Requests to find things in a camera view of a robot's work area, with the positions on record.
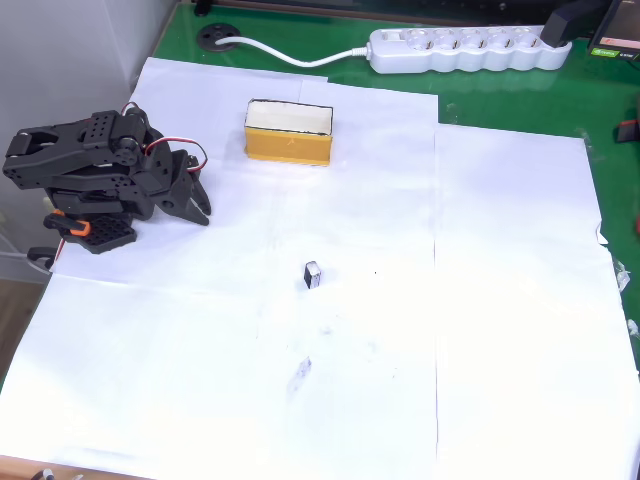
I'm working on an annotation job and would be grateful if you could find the yellow rectangular box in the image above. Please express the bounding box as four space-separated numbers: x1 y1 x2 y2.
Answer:
243 98 335 169

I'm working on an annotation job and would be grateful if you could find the white power strip cable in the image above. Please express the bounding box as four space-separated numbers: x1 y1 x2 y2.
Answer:
214 35 374 68

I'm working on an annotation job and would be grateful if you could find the black pegboard stand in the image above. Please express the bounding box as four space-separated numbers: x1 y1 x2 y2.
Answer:
192 0 619 26

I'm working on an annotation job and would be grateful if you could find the orange black clamp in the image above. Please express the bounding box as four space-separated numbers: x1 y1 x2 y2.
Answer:
43 209 91 237

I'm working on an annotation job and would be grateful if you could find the black power adapter plug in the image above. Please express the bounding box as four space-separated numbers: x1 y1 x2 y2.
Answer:
541 0 614 50

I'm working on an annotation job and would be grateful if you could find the white power strip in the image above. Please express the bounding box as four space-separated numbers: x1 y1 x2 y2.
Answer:
368 25 574 75

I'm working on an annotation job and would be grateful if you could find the small red black object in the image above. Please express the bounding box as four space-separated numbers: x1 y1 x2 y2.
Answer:
613 119 640 145

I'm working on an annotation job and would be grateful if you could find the white paper sheet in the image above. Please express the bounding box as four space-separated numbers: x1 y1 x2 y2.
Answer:
0 272 440 480
432 121 640 480
49 56 440 291

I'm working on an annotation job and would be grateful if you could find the black round cable grommet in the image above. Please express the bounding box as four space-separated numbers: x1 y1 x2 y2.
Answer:
196 22 245 54

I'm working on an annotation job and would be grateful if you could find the black box with green label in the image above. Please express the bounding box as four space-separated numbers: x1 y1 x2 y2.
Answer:
588 0 640 64

